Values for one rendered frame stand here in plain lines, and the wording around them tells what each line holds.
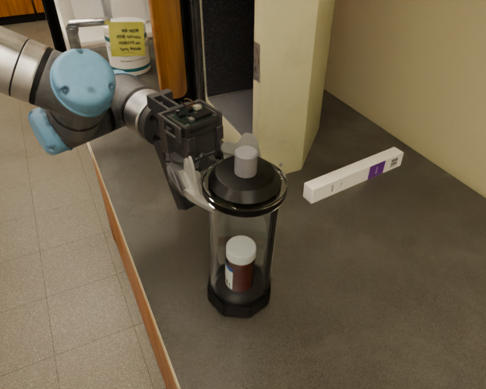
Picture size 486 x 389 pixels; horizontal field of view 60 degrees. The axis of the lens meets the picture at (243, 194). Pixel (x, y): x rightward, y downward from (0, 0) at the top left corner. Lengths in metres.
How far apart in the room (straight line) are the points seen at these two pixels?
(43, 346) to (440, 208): 1.53
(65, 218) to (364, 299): 1.94
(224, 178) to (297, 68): 0.38
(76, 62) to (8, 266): 1.79
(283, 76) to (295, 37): 0.07
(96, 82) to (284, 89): 0.40
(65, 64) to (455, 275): 0.67
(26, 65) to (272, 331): 0.48
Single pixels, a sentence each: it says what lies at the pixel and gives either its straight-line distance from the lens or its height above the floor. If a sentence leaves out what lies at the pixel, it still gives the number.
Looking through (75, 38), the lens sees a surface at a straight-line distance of 1.03.
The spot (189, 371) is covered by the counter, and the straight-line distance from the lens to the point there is 0.63.
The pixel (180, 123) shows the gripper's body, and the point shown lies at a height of 1.22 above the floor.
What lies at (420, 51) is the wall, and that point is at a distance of 1.09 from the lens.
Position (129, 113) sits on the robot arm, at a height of 1.18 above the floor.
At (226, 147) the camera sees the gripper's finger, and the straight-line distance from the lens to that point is 0.60.
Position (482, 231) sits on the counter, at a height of 0.94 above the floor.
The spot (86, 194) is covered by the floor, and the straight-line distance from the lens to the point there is 2.56.
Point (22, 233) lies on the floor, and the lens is 2.43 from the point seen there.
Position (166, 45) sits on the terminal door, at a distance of 1.06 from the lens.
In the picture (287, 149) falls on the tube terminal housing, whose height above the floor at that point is 1.01.
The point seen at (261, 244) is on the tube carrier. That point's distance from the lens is 0.56.
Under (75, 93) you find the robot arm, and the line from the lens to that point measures 0.55.
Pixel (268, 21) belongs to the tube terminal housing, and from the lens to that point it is 0.77.
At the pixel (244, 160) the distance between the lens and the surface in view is 0.50.
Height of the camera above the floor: 1.49
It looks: 38 degrees down
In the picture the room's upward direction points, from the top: straight up
